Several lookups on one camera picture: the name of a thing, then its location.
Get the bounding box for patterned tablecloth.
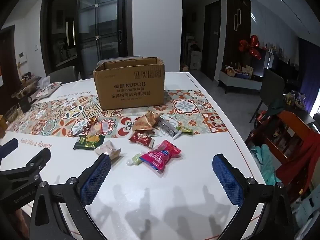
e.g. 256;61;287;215
0;71;267;240

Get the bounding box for beige snack packet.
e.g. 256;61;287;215
94;140;124;162

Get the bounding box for white sideboard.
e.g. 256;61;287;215
218;69;264;94

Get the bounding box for teal cloth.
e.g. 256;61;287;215
250;144;278;185

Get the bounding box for patterned tissue pouch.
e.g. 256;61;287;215
36;82;62;98

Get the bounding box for purple curtain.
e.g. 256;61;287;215
297;37;320;115

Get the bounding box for pale green small candy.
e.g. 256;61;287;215
126;152;145;167

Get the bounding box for tray with tea set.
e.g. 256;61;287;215
11;76;42;98

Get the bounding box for dark wooden door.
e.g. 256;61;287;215
204;0;222;82

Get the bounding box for red foil balloons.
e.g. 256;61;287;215
238;35;263;60

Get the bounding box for flower bunch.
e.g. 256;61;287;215
284;92;307;110

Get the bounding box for white plastic stool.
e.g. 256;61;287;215
292;180;320;240

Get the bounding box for grey snack packet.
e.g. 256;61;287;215
157;115;179;137

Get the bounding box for pink snack packet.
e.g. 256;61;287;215
139;140;182;172

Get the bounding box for dark red snack packet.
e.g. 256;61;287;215
128;130;155;147

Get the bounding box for gold foil candy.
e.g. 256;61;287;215
86;116;100;132

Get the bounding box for clear packet with red label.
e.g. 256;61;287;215
90;120;116;137

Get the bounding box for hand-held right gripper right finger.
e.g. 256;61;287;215
212;153;300;240

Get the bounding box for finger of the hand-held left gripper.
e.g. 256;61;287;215
0;138;19;159
0;147;52;180

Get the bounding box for glass bowl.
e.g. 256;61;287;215
3;104;18;123

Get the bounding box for glass sliding door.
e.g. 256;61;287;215
40;0;133;77

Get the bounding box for small silver white packet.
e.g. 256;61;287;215
72;126;88;137

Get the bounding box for green yellow candy packet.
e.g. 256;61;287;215
179;125;193;136

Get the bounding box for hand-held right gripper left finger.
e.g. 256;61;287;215
30;153;112;240

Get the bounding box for grey dining chair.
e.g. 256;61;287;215
47;65;77;83

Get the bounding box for orange wooden chair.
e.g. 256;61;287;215
246;110;318;188

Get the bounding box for dark green snack packet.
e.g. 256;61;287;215
73;134;105;151

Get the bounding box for dark dining chair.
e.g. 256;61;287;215
249;68;285;124

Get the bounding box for tan crinkled snack packet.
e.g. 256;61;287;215
134;110;163;132

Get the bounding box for red cloth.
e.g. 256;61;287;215
281;130;320;193

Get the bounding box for black mug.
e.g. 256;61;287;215
18;95;33;113

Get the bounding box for brown cardboard box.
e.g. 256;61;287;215
93;57;165;111

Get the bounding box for white floor box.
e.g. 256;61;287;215
190;51;202;70

